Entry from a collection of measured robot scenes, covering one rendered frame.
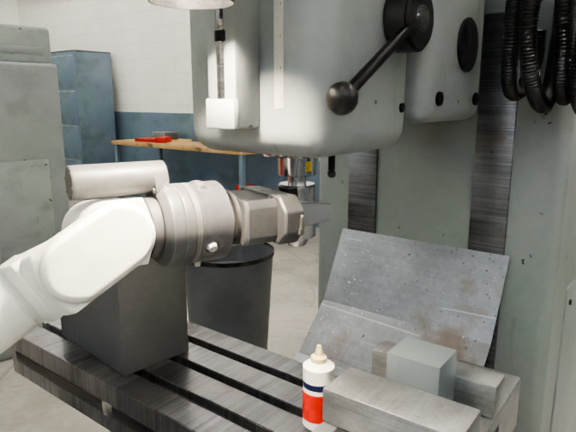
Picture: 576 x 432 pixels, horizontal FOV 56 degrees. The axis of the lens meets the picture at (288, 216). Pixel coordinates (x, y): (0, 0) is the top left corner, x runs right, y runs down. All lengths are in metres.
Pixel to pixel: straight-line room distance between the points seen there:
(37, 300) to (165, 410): 0.32
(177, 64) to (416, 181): 6.37
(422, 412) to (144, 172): 0.36
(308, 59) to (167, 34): 6.87
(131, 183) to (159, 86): 6.95
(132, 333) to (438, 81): 0.56
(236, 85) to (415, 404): 0.36
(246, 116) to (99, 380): 0.50
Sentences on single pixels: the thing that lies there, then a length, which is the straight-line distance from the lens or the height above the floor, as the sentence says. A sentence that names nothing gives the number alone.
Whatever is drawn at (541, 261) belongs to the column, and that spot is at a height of 1.12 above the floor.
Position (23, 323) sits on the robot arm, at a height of 1.18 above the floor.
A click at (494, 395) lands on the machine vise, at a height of 1.06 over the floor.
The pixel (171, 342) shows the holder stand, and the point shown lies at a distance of 0.91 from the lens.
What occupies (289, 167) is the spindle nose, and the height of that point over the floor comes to 1.29.
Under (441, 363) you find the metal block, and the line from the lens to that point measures 0.60.
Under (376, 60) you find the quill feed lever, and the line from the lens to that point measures 0.54.
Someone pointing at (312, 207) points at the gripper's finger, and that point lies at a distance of 0.64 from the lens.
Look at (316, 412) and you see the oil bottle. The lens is 0.71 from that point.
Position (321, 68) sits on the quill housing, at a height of 1.40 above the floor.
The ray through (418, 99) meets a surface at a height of 1.37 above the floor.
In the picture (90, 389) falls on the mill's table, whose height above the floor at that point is 0.93.
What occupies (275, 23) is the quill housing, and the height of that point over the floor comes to 1.44.
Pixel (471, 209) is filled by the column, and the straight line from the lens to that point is 0.95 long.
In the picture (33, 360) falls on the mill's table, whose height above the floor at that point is 0.93.
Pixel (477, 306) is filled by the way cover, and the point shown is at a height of 1.04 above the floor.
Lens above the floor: 1.37
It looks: 12 degrees down
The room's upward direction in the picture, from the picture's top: straight up
